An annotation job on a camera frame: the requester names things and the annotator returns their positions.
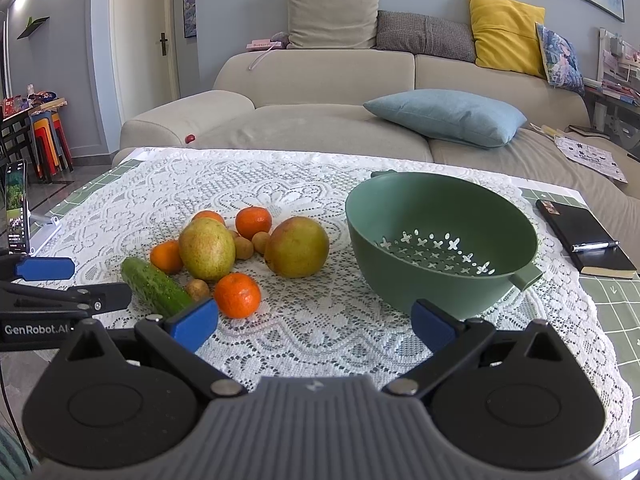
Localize grey back cushion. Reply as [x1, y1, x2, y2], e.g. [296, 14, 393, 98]
[375, 10, 476, 63]

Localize printed paper sheet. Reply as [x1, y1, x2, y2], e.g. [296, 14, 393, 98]
[554, 136, 628, 184]

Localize hidden orange tangerine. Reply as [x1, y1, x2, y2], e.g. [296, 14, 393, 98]
[192, 210, 224, 224]

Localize black notebook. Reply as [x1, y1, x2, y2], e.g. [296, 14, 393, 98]
[536, 200, 637, 280]

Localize pink telephone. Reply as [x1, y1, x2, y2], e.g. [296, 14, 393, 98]
[245, 32, 290, 72]

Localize black wall shelf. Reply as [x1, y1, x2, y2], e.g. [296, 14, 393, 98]
[17, 16, 50, 40]

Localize beige back cushion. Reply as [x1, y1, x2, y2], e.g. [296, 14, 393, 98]
[288, 0, 380, 50]

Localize yellow-green pear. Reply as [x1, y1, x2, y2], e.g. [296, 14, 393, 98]
[264, 217, 330, 278]
[178, 218, 235, 282]

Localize yellow cushion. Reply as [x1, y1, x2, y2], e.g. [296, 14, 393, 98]
[468, 0, 546, 78]

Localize green grid table mat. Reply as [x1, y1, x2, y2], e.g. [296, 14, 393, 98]
[521, 188, 639, 448]

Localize green cucumber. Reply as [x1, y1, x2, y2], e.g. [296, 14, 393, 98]
[120, 257, 193, 318]

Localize light blue pillow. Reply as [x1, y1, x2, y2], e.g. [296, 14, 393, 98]
[363, 89, 527, 148]

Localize blue floral cushion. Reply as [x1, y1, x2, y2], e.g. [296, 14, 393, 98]
[536, 23, 585, 96]

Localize dining table with clutter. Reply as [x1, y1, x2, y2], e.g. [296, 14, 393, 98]
[1, 91, 68, 127]

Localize beige sofa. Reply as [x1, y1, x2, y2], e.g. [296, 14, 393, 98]
[119, 50, 639, 258]

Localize stacked colourful stools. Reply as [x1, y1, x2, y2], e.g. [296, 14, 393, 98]
[30, 110, 74, 182]

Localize green plastic colander bowl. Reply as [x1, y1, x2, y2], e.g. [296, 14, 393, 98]
[345, 171, 542, 320]

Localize smartphone on stand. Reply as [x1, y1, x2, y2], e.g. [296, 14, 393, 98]
[6, 159, 30, 254]

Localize cluttered desk with shelf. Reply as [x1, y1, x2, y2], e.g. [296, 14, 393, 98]
[585, 27, 639, 158]

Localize cream door with handle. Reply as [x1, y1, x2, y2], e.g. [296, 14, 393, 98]
[110, 0, 179, 122]

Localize silver black pen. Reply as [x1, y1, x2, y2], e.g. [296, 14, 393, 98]
[570, 240, 620, 252]

